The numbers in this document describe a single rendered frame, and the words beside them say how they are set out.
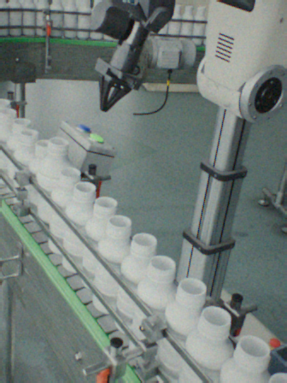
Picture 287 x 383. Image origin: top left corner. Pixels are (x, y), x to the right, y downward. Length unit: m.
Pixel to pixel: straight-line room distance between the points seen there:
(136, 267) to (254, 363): 0.24
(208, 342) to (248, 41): 0.87
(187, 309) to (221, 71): 0.86
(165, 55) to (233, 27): 1.04
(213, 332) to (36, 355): 1.61
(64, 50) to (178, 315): 1.91
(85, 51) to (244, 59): 1.24
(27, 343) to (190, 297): 1.62
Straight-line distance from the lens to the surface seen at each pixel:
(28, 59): 2.51
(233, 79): 1.44
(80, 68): 2.56
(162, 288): 0.77
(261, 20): 1.39
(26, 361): 2.24
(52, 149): 1.00
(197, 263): 1.73
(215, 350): 0.71
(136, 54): 1.20
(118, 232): 0.84
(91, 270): 0.94
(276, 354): 1.01
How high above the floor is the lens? 1.61
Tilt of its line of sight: 29 degrees down
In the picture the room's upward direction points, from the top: 8 degrees clockwise
